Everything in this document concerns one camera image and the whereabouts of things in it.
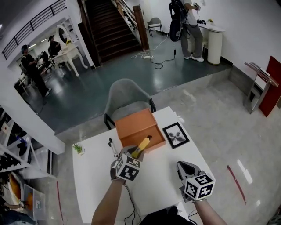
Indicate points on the black picture frame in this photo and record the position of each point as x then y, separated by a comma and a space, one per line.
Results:
175, 136

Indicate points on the clear plastic storage bin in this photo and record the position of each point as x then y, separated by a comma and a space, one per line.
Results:
35, 202

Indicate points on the grey padded chair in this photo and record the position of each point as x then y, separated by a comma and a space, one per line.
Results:
127, 96

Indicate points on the white round-ended counter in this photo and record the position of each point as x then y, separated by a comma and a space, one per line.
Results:
214, 41

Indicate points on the grey chair with metal legs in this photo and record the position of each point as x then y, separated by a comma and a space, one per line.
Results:
155, 24

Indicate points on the red upright panel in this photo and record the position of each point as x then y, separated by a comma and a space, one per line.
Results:
271, 88

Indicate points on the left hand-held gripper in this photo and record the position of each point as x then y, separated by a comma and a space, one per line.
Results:
128, 169

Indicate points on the white marker pen black cap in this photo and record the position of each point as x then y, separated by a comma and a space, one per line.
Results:
113, 148

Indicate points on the small yellow flower pot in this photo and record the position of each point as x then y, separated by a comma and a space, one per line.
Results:
210, 20

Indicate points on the white oval mirror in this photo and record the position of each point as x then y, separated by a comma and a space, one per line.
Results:
62, 34

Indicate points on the small potted green plant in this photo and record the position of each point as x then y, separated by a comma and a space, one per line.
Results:
78, 149

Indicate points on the orange cardboard box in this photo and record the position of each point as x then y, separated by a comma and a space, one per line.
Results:
136, 126

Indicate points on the person's left hand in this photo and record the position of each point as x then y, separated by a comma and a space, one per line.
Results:
114, 172

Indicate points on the person's left forearm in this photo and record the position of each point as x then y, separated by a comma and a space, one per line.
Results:
108, 202

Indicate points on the person's black clothing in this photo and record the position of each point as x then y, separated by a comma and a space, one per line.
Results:
166, 217

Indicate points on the white storage shelf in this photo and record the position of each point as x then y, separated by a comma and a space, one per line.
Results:
19, 153

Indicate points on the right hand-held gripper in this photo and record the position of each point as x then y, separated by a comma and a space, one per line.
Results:
198, 186

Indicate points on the yellow utility knife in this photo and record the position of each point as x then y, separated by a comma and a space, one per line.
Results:
143, 145

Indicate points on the white ornate dressing table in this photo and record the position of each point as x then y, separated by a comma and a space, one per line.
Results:
68, 53

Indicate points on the person's right forearm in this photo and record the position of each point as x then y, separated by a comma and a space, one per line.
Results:
208, 212

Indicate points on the black metal railing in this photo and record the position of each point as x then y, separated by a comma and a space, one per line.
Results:
33, 22

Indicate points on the white power strip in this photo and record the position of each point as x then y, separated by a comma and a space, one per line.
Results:
148, 56

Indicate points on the dark wooden staircase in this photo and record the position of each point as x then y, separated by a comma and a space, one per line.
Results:
112, 28

